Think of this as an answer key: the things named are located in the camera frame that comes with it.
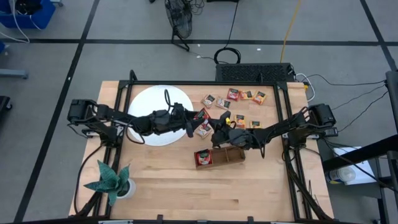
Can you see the red tea bag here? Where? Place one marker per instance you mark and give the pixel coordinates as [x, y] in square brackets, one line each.
[204, 157]
[233, 94]
[202, 114]

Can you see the white sheet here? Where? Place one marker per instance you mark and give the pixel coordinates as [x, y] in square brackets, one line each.
[365, 177]

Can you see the black metal table frame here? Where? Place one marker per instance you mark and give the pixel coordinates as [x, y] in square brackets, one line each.
[202, 83]

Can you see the green plant in white pot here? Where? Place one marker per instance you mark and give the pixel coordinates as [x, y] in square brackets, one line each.
[109, 182]

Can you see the wooden tea box organizer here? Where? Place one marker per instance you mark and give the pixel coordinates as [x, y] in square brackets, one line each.
[230, 155]

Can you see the black floor fan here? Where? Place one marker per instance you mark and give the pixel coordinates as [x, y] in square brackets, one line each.
[180, 18]

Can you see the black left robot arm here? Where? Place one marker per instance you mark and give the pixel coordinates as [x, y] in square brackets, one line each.
[102, 113]

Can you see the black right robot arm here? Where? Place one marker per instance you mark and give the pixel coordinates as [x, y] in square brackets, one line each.
[295, 124]

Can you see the blue plastic bin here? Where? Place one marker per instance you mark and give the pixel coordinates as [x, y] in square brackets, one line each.
[31, 22]

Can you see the orange mango tea bag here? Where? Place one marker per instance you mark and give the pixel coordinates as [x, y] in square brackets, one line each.
[259, 97]
[246, 95]
[255, 124]
[240, 121]

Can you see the white round plate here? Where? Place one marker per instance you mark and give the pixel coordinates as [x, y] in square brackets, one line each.
[149, 99]

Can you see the black metal stand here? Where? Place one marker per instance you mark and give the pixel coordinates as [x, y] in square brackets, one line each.
[357, 154]

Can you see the white plastic bottle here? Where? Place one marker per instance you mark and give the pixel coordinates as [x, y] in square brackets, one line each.
[345, 175]

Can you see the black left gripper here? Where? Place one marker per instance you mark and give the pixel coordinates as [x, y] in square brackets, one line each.
[168, 123]

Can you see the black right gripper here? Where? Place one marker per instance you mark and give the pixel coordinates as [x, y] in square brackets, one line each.
[242, 138]

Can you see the beige vanilla cinnamon tea bag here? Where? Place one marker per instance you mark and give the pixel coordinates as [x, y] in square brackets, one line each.
[223, 103]
[209, 100]
[203, 131]

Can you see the black computer case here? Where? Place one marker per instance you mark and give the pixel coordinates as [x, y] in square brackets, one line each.
[252, 73]

